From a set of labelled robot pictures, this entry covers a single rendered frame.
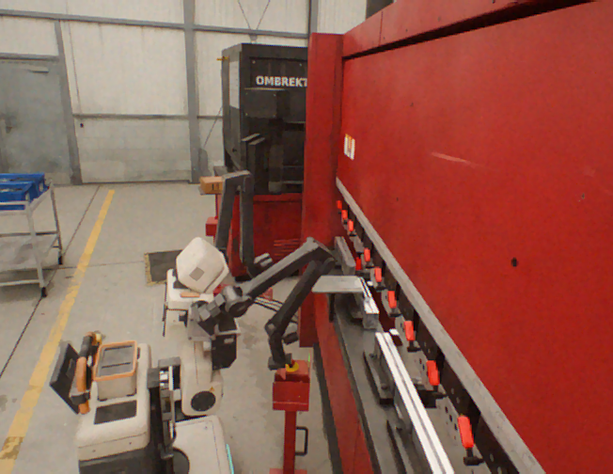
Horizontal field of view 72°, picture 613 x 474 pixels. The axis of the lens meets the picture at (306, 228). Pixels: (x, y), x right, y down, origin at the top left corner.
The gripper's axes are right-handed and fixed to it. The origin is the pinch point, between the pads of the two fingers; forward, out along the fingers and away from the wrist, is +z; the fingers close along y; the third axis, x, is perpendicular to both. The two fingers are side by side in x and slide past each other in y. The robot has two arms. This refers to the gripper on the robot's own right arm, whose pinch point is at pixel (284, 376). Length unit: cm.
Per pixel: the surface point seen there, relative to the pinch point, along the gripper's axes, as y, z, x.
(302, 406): 5.3, 13.1, -4.5
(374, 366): 39.0, -0.7, -4.1
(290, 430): -4.6, 31.5, 3.4
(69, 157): -422, -92, 613
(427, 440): 50, -4, -48
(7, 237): -307, -35, 262
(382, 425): 37.1, 2.6, -33.0
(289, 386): 2.0, 1.6, -4.5
